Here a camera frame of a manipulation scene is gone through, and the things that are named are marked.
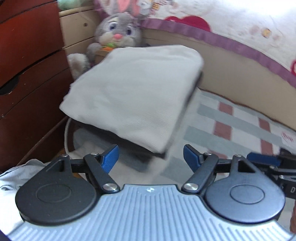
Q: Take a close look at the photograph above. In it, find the red wooden dresser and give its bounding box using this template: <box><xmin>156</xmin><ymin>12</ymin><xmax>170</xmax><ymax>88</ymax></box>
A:
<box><xmin>1</xmin><ymin>1</ymin><xmax>73</xmax><ymax>171</ymax></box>

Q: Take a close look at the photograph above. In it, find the cream waffle knit garment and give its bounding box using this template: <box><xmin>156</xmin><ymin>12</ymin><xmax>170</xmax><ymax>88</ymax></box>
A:
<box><xmin>60</xmin><ymin>45</ymin><xmax>204</xmax><ymax>153</ymax></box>

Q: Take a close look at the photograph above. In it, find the bear print quilt purple trim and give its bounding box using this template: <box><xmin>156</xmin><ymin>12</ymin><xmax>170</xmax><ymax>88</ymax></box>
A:
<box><xmin>93</xmin><ymin>0</ymin><xmax>296</xmax><ymax>88</ymax></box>

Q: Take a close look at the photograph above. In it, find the green plastic bag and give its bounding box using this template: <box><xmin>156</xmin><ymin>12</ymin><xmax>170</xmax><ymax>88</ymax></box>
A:
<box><xmin>57</xmin><ymin>0</ymin><xmax>81</xmax><ymax>11</ymax></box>

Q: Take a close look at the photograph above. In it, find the grey bunny plush toy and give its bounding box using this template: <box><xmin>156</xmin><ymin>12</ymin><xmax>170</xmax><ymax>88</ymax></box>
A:
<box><xmin>67</xmin><ymin>1</ymin><xmax>142</xmax><ymax>79</ymax></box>

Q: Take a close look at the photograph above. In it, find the beige bedside cabinet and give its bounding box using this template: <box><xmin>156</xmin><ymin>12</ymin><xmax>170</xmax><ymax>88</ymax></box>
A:
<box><xmin>59</xmin><ymin>6</ymin><xmax>100</xmax><ymax>55</ymax></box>

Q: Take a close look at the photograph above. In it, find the beige bed base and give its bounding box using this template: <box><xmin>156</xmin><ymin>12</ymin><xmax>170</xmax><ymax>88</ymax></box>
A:
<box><xmin>143</xmin><ymin>29</ymin><xmax>295</xmax><ymax>129</ymax></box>

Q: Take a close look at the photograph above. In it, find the grey cloth on floor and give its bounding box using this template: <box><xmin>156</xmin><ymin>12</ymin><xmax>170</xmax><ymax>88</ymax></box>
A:
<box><xmin>1</xmin><ymin>159</ymin><xmax>46</xmax><ymax>193</ymax></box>

